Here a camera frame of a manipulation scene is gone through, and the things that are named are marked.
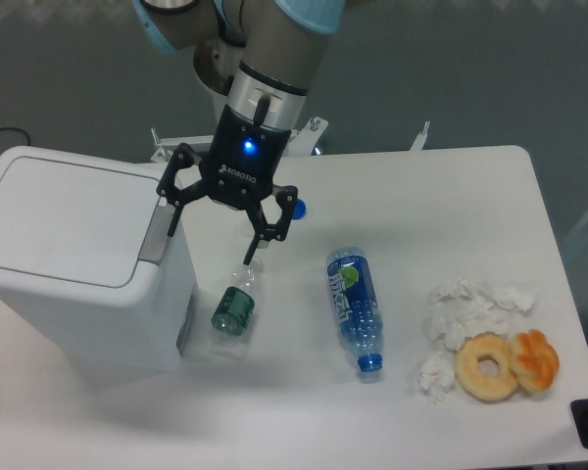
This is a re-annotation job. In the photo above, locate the clear bottle green label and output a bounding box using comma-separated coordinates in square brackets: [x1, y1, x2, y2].
[209, 258, 264, 361]

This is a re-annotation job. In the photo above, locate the black floor cable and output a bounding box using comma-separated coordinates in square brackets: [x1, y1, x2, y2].
[0, 126, 28, 148]

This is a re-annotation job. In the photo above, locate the blue plastic bottle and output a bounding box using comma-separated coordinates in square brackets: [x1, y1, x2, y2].
[326, 246, 384, 383]

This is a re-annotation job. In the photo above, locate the white metal base frame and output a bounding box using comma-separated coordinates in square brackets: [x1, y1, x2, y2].
[150, 117, 430, 164]

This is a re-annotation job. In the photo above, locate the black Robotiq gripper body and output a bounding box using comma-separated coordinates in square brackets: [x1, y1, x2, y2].
[199, 106, 291, 211]

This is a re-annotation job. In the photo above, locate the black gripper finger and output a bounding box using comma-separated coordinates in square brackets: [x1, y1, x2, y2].
[242, 185, 298, 265]
[157, 143, 207, 237]

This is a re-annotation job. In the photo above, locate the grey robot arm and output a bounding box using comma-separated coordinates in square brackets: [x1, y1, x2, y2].
[133, 1, 346, 264]

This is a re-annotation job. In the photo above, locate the blue bottle cap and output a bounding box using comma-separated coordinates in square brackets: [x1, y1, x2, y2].
[292, 199, 307, 220]

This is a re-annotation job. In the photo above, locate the plain ring donut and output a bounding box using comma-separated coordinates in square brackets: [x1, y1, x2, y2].
[454, 334, 518, 402]

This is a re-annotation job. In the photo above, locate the small crumpled white tissue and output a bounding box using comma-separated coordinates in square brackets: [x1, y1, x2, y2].
[417, 351, 456, 403]

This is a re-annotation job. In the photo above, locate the orange glazed bun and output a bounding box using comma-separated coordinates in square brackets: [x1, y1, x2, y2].
[510, 329, 560, 393]

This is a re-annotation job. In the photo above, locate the white push-lid trash can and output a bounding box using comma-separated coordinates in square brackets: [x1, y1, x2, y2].
[0, 146, 197, 370]

